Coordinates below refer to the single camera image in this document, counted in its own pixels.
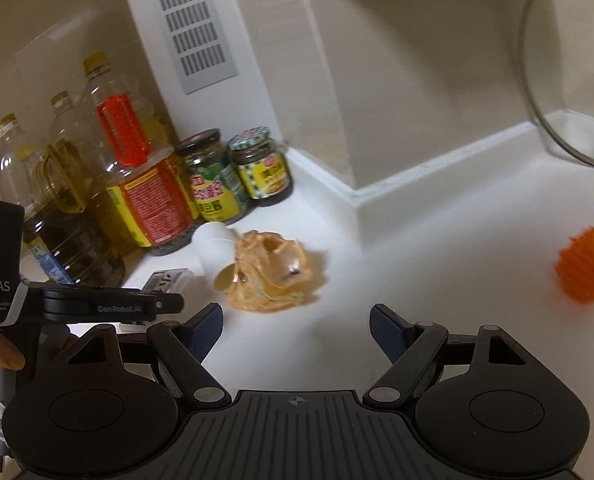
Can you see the orange mesh scrubber ball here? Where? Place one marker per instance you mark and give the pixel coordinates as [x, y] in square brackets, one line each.
[575, 267]

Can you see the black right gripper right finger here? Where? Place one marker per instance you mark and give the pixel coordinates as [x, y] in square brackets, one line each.
[413, 351]

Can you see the oil bottle red handle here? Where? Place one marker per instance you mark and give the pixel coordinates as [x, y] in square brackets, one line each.
[142, 174]

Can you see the soybean paste jar black lid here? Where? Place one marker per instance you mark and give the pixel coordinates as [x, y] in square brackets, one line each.
[217, 190]

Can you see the yellow oil bottle behind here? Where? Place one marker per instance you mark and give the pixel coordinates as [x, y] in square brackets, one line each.
[79, 150]

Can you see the small jar checkered lid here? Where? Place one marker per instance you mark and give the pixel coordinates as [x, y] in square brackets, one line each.
[261, 166]

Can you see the grey wall vent grille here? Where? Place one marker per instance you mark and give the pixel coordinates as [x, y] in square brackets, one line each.
[196, 43]

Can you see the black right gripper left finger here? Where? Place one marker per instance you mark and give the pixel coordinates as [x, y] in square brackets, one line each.
[181, 348]

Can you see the dark oil bottle blue label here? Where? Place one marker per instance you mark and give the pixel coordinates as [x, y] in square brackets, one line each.
[59, 229]

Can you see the floss pick box blue label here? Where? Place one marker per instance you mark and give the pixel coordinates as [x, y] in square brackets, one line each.
[173, 281]

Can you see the orange plastic wrapper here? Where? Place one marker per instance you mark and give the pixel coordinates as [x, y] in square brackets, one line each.
[270, 274]

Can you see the white cardboard tube roll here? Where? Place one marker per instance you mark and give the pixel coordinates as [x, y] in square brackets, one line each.
[214, 244]

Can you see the glass pot lid black handle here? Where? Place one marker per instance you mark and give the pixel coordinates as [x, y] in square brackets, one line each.
[556, 63]

